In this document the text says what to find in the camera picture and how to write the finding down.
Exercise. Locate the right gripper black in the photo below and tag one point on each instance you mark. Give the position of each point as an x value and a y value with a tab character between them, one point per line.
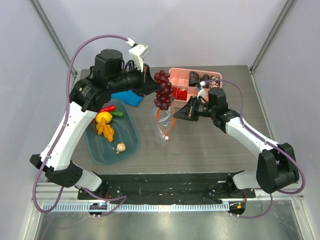
191	108

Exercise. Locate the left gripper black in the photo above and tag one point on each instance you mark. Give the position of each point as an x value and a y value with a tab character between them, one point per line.
147	84

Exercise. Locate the purple grape bunch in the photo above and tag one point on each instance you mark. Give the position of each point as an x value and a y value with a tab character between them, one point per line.
163	99

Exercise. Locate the clear zip bag orange zipper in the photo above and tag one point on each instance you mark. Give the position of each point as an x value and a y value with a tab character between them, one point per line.
162	123

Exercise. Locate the green chili pepper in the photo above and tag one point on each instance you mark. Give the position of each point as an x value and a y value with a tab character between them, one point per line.
117	114

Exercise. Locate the red chili pepper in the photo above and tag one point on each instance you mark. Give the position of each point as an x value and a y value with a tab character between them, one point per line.
109	108

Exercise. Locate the yellow lemon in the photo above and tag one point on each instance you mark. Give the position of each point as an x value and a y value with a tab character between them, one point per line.
103	117

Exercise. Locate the orange ginger-like food piece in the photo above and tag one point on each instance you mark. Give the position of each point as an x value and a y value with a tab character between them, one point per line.
105	129

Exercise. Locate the garlic bulb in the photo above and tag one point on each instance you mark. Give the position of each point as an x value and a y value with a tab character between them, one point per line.
121	147

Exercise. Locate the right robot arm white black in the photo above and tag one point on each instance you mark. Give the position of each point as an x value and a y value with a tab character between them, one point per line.
275	162

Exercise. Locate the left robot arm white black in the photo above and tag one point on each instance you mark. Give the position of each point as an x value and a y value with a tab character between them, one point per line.
109	75

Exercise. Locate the teal plastic food tray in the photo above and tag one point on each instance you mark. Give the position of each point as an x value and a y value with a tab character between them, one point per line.
103	152

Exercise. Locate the red rolled sock right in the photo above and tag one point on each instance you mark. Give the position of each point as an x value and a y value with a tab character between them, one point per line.
181	94

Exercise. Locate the blue folded cloth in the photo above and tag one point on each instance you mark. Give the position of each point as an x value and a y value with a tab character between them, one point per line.
128	97

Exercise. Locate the pink compartment organizer box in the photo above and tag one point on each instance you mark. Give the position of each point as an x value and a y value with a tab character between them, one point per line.
179	77

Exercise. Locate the floral rolled sock right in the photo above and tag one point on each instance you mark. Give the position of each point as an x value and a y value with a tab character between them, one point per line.
214	82

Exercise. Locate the black rolled sock middle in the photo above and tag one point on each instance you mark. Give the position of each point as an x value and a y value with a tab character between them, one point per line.
205	78

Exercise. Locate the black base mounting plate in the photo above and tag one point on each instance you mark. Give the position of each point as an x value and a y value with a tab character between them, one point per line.
172	188

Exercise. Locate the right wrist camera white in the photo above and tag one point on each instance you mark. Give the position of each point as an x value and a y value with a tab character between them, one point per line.
201	93

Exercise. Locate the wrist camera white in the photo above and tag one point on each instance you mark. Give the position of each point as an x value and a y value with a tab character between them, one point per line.
201	93
137	53

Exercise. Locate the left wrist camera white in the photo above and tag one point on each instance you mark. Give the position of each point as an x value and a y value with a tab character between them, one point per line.
137	53

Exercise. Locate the left aluminium frame post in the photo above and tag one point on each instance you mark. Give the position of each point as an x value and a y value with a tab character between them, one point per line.
50	30

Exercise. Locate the aluminium frame post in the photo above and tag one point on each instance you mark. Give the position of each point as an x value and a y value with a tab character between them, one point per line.
50	30
281	18

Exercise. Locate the right aluminium frame post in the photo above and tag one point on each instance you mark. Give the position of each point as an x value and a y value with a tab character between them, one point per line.
281	18

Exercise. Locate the slotted cable duct rail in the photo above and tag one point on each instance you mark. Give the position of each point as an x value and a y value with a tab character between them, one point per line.
103	207

